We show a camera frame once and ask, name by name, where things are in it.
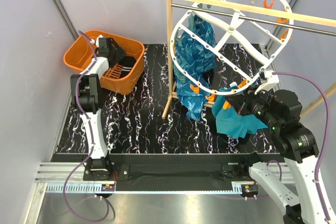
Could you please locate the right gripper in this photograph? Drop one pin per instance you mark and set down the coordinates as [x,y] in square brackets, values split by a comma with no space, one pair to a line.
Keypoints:
[241,107]

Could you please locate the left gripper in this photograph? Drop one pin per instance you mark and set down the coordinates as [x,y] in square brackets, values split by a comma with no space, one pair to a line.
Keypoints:
[119,53]

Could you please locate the orange clothespin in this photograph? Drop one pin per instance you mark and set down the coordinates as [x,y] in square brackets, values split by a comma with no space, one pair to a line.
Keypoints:
[226,105]
[210,98]
[195,89]

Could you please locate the black white striped sock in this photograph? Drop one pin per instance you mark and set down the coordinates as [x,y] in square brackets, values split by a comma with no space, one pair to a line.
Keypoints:
[125,65]

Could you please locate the orange plastic basket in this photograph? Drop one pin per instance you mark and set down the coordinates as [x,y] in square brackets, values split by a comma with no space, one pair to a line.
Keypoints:
[79,55]

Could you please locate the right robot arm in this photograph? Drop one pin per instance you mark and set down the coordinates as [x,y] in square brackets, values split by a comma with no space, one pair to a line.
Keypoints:
[280,112]

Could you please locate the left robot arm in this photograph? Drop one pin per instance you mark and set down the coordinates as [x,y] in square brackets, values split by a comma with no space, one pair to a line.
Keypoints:
[86,97]

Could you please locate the teal cloth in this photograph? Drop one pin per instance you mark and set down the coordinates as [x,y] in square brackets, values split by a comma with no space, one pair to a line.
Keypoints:
[228,122]

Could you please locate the blue patterned cloth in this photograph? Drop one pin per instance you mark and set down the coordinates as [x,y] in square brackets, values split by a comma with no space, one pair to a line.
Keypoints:
[196,60]

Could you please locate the green clothespin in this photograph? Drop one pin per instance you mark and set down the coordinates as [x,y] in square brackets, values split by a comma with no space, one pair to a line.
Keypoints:
[181,77]

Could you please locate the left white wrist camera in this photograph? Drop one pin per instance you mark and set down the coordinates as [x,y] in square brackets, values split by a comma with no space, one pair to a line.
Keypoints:
[96,41]

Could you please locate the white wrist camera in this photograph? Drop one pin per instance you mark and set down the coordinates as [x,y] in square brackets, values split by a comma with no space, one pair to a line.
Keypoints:
[268,81]
[96,41]

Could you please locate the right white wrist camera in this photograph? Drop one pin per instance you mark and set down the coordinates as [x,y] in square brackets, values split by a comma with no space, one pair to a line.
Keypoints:
[268,81]

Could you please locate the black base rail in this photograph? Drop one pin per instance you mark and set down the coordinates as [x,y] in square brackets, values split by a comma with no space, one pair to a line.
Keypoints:
[176,173]

